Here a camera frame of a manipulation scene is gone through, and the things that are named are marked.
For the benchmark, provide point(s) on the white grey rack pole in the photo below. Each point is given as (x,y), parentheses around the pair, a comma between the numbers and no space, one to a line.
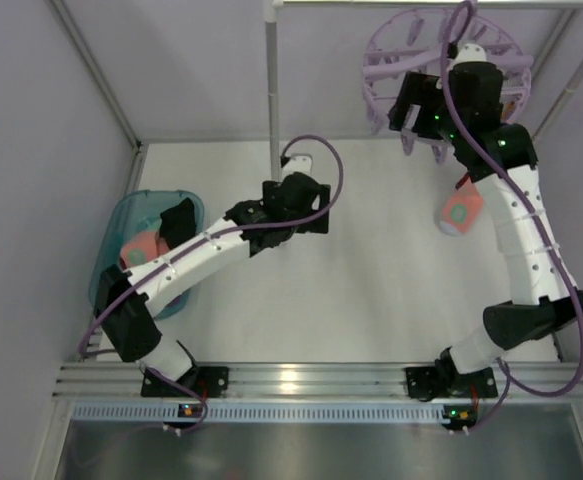
(271,47)

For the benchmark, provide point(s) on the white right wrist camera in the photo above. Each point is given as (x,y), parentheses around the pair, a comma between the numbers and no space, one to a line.
(468,53)

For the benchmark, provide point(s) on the grey slotted cable duct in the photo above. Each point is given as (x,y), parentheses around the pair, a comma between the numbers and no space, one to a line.
(260,412)

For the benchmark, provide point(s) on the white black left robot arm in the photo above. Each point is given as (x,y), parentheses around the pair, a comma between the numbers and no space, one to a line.
(129,300)

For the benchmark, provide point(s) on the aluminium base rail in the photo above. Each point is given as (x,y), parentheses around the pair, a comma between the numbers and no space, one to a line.
(269,381)

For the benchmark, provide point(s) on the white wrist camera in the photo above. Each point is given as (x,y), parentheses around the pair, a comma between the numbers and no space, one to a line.
(468,53)
(296,163)

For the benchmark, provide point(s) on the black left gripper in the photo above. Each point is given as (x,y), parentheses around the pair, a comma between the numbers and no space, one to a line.
(321,209)

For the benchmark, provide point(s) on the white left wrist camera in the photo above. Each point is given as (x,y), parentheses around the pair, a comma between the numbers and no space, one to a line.
(296,163)

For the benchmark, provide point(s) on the teal transparent plastic bin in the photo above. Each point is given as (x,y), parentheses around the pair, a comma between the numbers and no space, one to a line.
(135,213)

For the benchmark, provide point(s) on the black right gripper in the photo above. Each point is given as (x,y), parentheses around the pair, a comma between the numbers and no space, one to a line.
(411,105)

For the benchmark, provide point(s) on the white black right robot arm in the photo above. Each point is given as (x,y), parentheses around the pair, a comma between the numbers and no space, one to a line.
(544,298)

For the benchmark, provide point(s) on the pink patterned sock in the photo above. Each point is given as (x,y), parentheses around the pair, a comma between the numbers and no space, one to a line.
(144,247)
(461,210)

